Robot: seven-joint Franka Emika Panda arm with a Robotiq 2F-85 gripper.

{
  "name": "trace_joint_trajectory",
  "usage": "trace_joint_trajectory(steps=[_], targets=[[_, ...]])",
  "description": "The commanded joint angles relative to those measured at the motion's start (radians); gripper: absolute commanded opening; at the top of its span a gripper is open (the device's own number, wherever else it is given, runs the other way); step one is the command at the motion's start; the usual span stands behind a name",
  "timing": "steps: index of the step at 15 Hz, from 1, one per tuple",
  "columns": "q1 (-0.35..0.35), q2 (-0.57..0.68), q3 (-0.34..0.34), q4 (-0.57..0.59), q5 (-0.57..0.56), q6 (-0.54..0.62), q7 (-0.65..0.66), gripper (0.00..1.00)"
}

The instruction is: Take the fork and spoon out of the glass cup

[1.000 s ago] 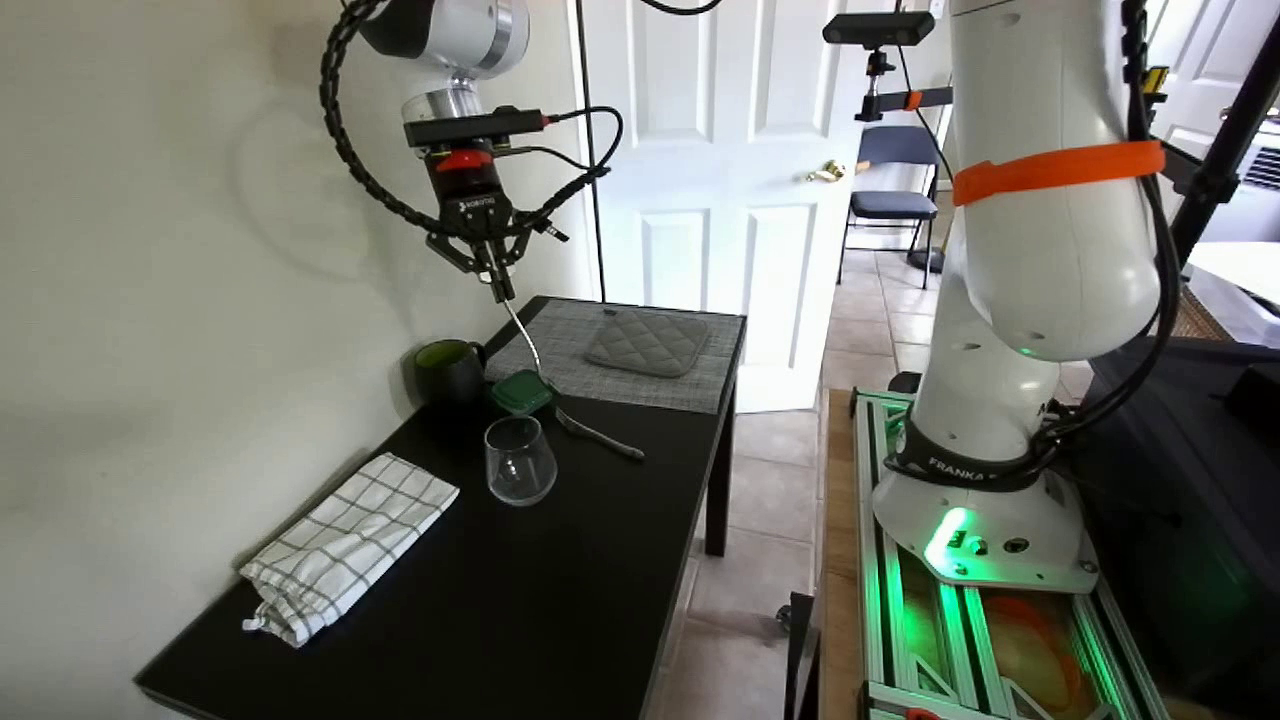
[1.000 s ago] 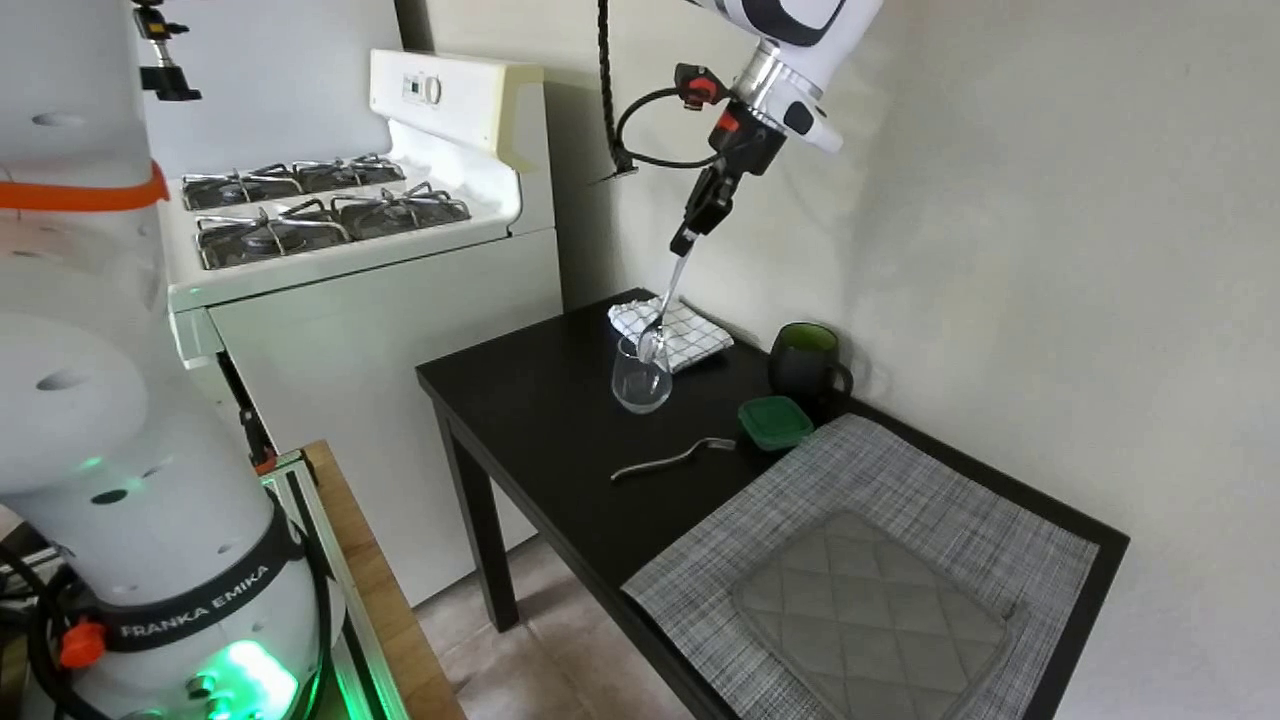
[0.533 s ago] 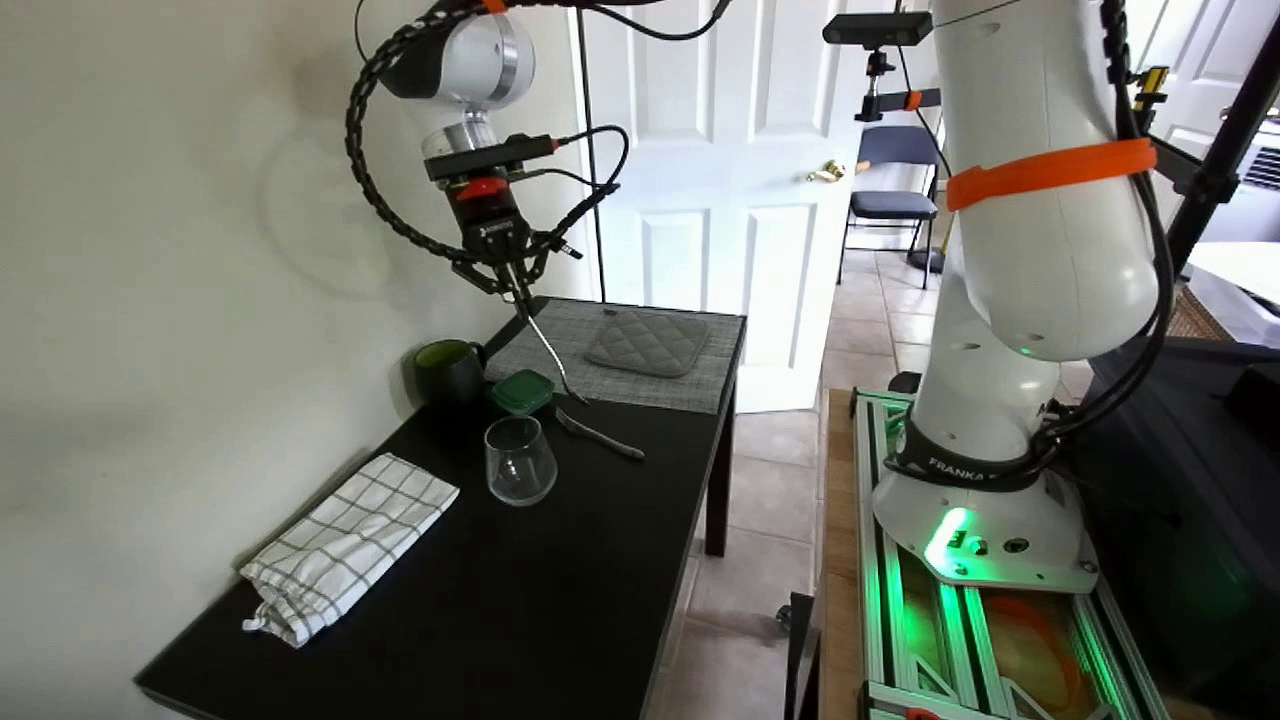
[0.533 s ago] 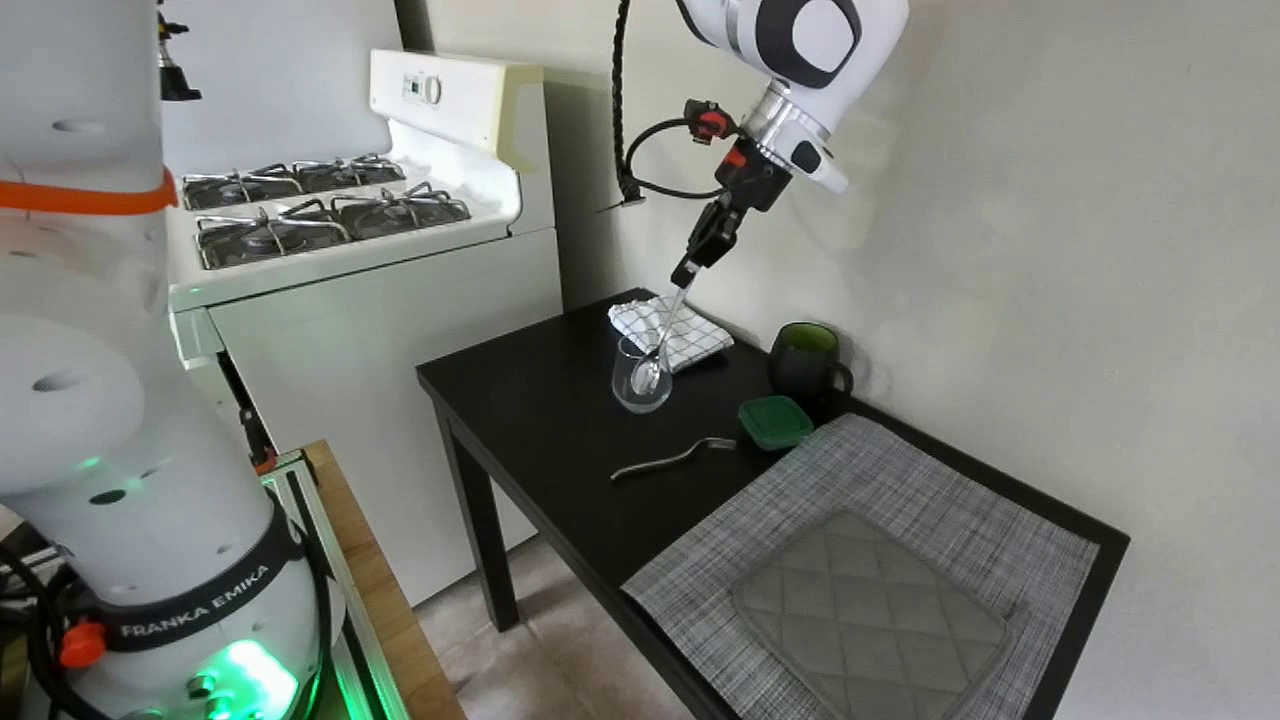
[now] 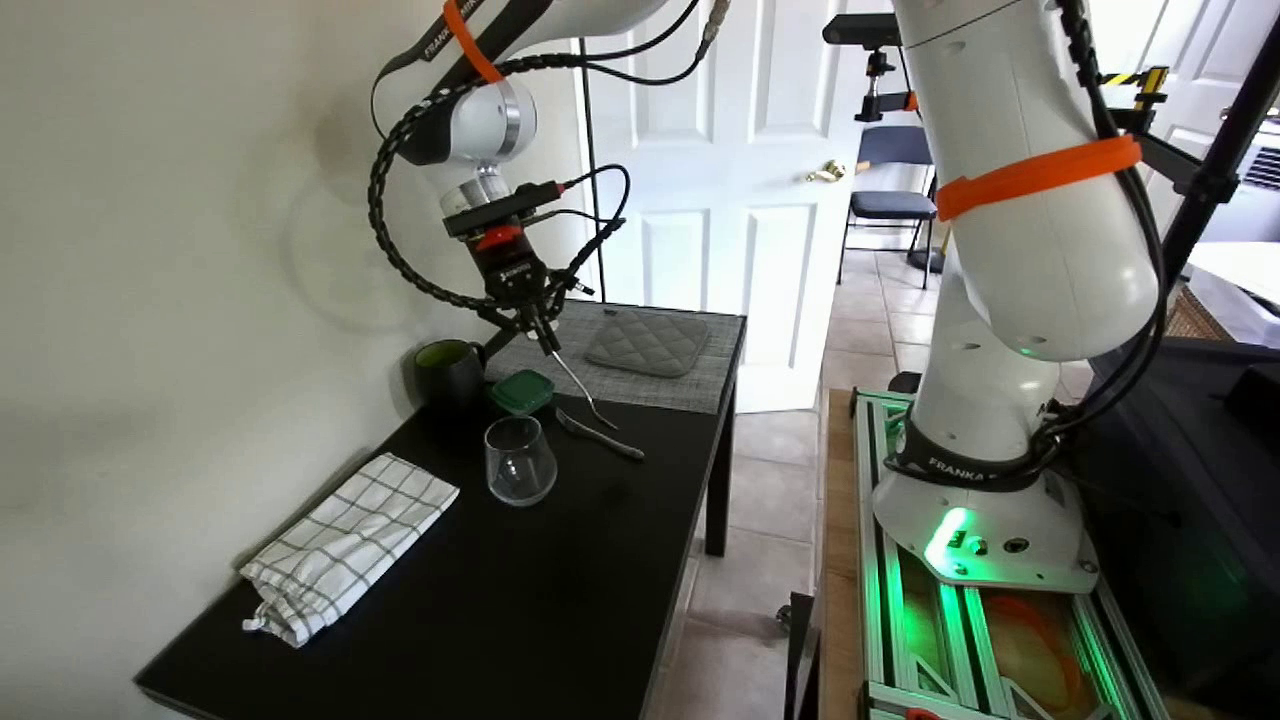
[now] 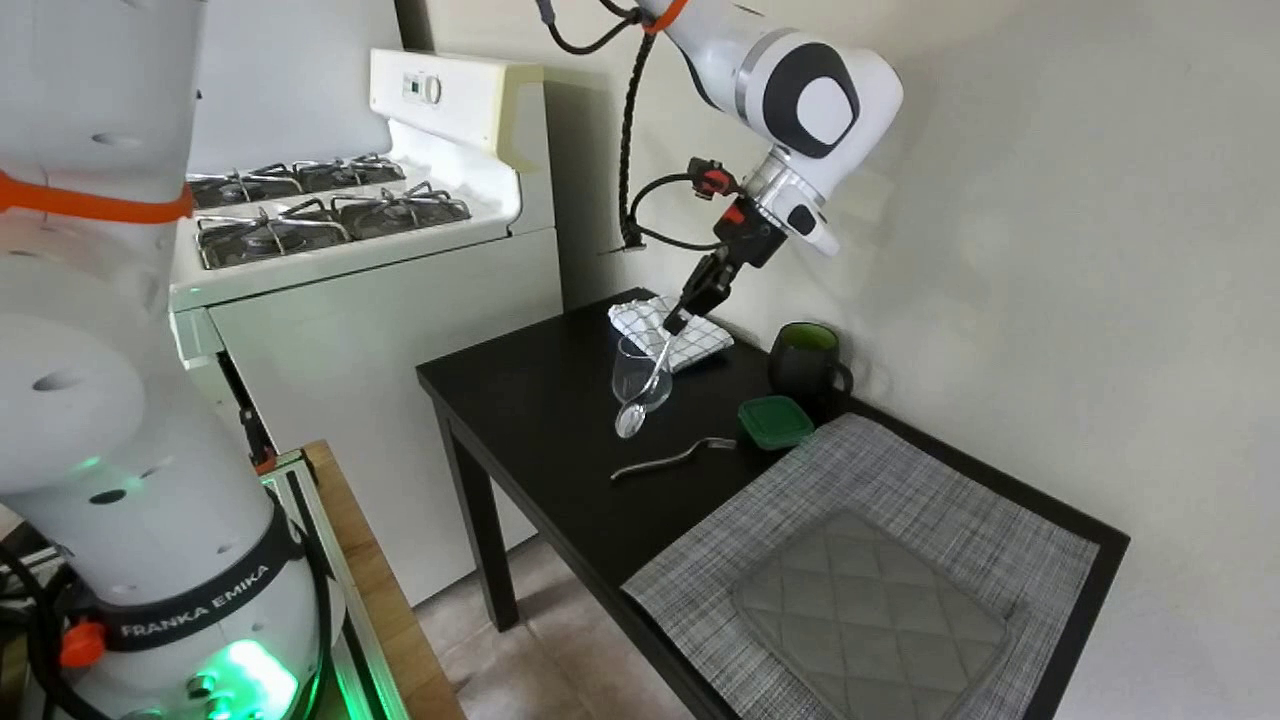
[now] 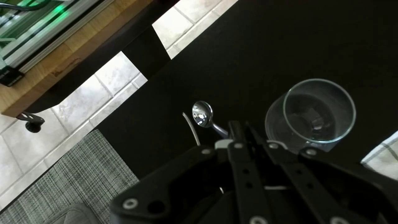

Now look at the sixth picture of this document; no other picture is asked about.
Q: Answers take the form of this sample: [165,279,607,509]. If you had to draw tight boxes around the wooden cart board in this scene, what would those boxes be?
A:
[258,440,471,720]

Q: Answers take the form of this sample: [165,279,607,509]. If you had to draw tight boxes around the black corrugated cable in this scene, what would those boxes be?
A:
[534,0,751,256]

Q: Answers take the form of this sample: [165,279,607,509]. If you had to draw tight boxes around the clear glass cup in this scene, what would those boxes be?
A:
[607,333,676,417]

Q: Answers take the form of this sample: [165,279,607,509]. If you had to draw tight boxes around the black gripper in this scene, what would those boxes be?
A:
[660,194,792,338]

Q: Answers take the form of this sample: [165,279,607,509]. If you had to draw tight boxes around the white gas stove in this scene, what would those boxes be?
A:
[167,48,566,613]

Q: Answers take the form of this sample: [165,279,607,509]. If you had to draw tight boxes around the wide orange strap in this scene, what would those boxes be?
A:
[0,167,199,226]

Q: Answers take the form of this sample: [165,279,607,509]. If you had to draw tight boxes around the narrow orange strap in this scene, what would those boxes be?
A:
[637,0,697,37]

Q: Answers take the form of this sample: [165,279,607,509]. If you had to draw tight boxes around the small green square lid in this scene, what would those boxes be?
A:
[735,391,816,454]

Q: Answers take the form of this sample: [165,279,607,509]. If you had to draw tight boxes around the grey woven placemat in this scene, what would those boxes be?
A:
[619,410,1105,720]

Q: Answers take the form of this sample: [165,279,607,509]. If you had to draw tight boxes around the white checkered dish towel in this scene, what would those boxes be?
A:
[602,291,735,376]

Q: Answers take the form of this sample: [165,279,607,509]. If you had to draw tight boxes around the grey quilted pot holder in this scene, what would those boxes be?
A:
[724,504,1015,720]

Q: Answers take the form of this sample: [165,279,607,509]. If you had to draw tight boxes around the black table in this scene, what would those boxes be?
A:
[417,284,1136,720]

